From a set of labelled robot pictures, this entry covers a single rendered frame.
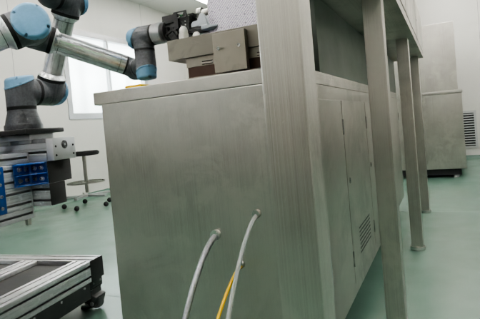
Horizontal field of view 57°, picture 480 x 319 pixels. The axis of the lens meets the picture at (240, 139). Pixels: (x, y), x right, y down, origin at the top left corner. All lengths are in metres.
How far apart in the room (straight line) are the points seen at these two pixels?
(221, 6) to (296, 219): 1.04
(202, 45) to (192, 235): 0.55
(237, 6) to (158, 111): 0.45
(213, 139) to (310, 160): 0.66
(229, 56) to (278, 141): 0.68
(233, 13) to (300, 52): 0.93
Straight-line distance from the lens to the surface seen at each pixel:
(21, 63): 5.55
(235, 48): 1.23
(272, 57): 0.59
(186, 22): 1.56
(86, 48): 1.72
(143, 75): 1.62
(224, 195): 1.22
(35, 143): 1.96
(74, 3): 2.04
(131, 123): 1.37
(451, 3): 7.03
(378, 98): 1.46
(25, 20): 1.56
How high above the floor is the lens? 0.76
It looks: 2 degrees down
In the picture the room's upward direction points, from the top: 5 degrees counter-clockwise
